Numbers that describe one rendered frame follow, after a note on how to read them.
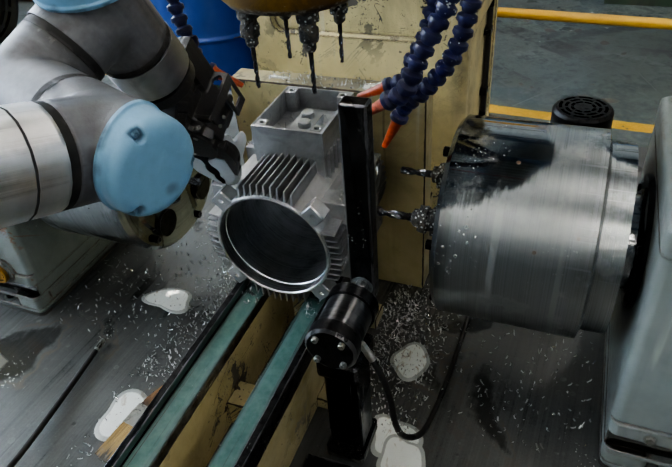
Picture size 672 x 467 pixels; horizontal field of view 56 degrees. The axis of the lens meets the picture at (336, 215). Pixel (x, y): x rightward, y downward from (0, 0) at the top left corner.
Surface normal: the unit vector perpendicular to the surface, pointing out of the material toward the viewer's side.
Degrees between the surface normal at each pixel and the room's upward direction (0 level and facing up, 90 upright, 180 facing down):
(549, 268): 73
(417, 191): 90
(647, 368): 90
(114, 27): 91
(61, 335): 0
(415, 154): 90
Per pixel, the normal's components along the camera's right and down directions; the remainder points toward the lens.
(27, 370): -0.07, -0.80
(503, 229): -0.33, 0.06
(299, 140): -0.35, 0.58
